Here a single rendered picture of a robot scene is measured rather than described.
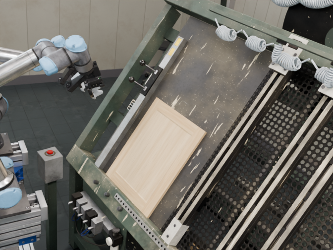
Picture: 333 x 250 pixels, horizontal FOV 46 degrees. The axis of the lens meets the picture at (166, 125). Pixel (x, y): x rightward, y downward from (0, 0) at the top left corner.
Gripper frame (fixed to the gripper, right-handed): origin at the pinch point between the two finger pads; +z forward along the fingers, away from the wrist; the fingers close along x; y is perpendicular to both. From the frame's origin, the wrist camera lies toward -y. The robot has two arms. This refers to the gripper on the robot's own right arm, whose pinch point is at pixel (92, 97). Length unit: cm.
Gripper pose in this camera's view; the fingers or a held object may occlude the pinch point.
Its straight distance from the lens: 186.2
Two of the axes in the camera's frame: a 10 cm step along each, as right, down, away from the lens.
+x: -3.2, -7.7, 5.5
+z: 1.1, 5.5, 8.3
